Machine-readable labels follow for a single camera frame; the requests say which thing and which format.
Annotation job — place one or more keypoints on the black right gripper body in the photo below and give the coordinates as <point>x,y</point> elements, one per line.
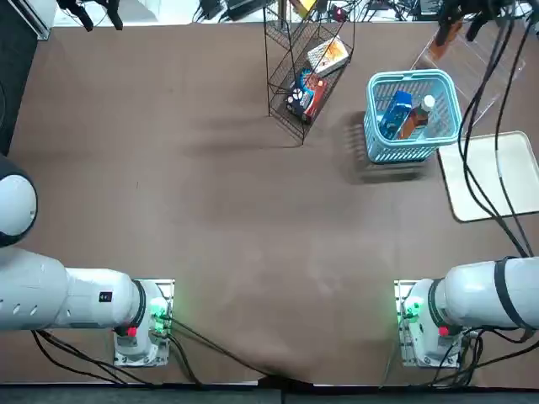
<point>476,6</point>

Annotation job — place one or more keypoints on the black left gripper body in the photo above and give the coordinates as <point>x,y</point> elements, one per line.
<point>88,2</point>

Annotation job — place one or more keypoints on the amber tea bottle white cap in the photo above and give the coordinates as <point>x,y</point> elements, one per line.
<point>417,120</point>

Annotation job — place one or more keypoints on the blue Oreo cookie box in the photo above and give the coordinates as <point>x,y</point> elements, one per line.
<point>393,113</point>

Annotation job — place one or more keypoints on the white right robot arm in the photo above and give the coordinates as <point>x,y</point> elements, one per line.
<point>471,299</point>

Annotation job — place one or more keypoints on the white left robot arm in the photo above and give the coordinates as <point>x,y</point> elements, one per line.
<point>84,299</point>

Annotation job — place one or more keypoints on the clear acrylic beverage shelf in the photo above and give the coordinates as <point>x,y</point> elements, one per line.
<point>467,59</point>

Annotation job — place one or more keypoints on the light blue plastic basket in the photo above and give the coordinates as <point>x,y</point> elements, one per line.
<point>414,76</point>

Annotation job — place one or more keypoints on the white grooved panel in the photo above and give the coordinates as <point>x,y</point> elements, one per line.
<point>46,21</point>

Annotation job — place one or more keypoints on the black power brick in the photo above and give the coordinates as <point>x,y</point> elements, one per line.
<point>210,8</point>

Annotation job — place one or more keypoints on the black power supply red light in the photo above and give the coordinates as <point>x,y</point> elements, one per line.
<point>340,16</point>

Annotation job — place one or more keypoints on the white orange cracker box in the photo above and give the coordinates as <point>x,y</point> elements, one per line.
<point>330,54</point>

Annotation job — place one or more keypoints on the grey finned power supply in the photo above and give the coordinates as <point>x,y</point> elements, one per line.
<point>246,5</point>

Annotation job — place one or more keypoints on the cream plastic tray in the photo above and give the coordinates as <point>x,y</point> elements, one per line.
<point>482,168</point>

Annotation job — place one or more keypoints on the aluminium camera post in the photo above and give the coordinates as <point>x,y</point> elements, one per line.
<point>284,10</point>

